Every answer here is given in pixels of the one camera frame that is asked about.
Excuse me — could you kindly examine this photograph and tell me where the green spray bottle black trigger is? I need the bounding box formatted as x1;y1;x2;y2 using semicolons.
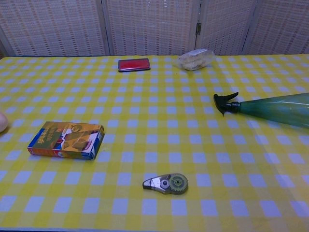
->
213;91;309;136

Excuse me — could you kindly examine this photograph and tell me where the yellow white checkered tablecloth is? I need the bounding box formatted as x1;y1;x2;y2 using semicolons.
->
0;54;309;232

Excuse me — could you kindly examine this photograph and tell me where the red ink stamp pad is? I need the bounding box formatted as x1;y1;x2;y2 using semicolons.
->
117;58;151;72

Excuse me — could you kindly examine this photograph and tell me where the clear bag of snacks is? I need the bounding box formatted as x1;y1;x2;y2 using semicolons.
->
178;48;215;71

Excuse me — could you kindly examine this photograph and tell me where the clear correction tape dispenser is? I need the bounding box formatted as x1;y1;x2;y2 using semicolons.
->
142;173;189;195

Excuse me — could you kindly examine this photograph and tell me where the woven folding screen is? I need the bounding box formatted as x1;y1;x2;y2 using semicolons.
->
0;0;309;58

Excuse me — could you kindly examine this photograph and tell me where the orange blue printed box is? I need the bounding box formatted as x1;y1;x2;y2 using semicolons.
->
27;121;105;160

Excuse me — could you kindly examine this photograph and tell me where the pale round object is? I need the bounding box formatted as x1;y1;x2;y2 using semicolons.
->
0;112;8;133

